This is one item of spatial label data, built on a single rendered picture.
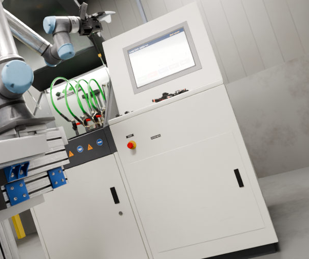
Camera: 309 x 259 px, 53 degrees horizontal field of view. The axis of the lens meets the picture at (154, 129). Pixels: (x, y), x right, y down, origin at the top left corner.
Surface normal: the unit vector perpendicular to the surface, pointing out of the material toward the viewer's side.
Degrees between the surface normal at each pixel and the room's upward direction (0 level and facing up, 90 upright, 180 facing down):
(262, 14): 90
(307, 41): 90
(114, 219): 90
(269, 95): 90
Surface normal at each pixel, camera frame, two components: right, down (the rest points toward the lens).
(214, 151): -0.25, 0.06
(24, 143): 0.86, -0.30
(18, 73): 0.64, -0.10
